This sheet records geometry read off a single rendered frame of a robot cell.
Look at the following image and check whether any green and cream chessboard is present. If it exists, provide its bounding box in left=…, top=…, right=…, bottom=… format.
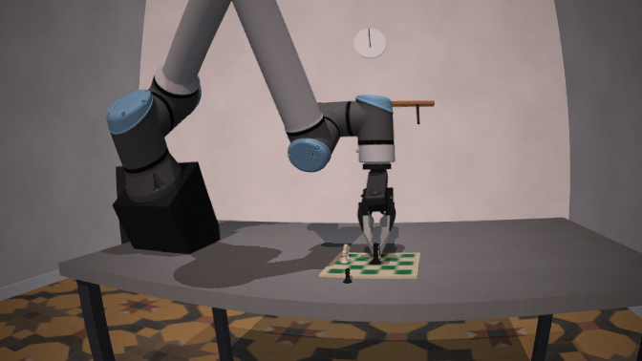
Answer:
left=319, top=252, right=420, bottom=279

